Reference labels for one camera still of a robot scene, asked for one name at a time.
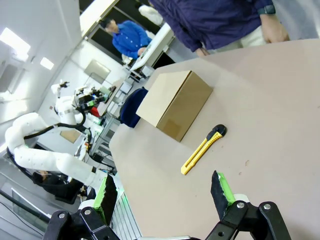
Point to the person's left hand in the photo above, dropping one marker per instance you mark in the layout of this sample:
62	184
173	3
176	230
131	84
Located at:
275	30

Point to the dark wrist watch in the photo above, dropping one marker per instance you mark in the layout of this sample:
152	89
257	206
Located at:
266	10

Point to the white framed wall board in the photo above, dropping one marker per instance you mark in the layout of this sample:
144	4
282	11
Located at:
97	71

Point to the large rectangular ceiling light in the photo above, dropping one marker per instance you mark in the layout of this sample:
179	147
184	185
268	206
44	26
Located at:
15	42

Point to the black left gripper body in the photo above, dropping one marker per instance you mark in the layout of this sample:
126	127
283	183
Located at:
86	102

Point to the yellow black utility knife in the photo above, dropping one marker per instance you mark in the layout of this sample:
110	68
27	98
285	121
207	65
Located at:
200	152

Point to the white background desk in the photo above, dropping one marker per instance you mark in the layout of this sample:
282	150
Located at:
155	47

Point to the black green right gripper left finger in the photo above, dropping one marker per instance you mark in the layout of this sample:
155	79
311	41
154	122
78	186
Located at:
107	200

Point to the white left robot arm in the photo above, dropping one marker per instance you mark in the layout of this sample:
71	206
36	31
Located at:
45	157

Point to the person in navy jacket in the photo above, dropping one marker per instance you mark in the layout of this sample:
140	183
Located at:
212	22

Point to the person's right hand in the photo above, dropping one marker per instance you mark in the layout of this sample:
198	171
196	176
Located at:
202	52

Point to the brown cardboard box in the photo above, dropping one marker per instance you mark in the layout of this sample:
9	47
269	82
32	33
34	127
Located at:
180	107

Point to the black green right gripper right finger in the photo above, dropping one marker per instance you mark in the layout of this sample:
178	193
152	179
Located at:
220	195

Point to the person in blue shirt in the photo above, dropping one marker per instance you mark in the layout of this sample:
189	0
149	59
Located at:
130	40

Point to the dark blue office chair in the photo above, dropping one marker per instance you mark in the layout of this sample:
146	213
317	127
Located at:
131	107

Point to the small rectangular ceiling light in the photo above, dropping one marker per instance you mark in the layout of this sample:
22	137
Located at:
47	63

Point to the aluminium table frame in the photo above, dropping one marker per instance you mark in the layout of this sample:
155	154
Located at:
123	217

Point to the seated person in black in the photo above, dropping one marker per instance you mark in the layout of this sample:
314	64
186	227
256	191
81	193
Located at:
53	185

